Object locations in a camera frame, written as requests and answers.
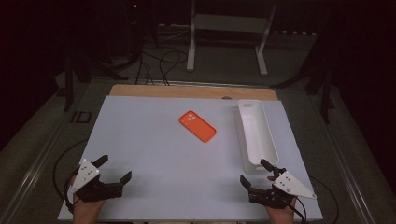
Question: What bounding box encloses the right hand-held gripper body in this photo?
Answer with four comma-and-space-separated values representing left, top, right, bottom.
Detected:
247, 170, 318, 210

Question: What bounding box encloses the black tripod stand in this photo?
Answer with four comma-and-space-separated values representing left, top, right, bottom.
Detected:
61, 46, 129, 113
270, 36, 338, 125

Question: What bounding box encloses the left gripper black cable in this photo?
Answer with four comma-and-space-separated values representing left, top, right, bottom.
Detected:
51, 138, 90, 216

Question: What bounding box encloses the white metal stand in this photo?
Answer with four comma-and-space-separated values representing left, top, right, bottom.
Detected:
186, 0, 278, 77

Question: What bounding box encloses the black floor cable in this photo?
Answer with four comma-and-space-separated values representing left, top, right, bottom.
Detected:
134, 50, 156, 86
158, 49, 190, 87

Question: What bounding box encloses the person's left hand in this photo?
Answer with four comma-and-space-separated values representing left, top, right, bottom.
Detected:
72, 198, 106, 224

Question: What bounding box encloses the white table mat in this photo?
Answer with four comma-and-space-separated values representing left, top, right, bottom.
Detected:
57, 94, 324, 222

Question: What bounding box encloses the wooden table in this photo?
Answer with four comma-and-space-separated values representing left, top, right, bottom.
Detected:
109, 83, 278, 101

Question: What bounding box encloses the orange phone case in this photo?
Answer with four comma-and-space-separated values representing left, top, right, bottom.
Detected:
178, 109, 218, 144

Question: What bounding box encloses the white plastic tray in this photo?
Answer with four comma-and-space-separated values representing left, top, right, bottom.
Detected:
235, 99, 280, 175

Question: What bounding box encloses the metal floor strip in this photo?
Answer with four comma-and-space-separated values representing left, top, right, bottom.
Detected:
134, 78, 270, 89

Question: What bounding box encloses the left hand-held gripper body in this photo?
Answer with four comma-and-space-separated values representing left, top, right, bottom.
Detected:
68, 158, 124, 203

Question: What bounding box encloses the person's right hand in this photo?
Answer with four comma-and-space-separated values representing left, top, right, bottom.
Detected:
264, 197, 298, 224

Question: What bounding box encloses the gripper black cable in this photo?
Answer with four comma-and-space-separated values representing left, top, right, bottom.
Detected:
292, 175, 340, 224
51, 138, 90, 216

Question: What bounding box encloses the metal floor rail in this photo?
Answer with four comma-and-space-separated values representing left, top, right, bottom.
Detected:
306, 92, 377, 224
0, 102, 78, 224

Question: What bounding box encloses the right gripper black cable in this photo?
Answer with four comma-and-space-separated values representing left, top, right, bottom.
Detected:
292, 175, 340, 224

